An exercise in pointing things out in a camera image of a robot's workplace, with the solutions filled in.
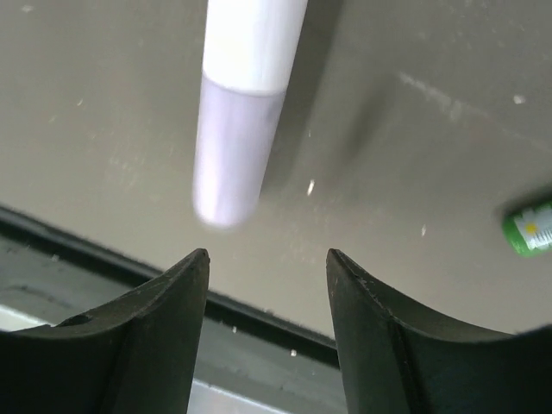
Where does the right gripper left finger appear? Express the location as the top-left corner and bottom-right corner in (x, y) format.
(1, 248), (210, 413)

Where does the white lavender tube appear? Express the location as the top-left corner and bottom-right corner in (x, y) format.
(192, 0), (307, 229)

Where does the green mascara tube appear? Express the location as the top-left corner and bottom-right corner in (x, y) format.
(502, 202), (552, 257)

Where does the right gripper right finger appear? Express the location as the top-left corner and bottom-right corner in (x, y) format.
(326, 249), (551, 413)

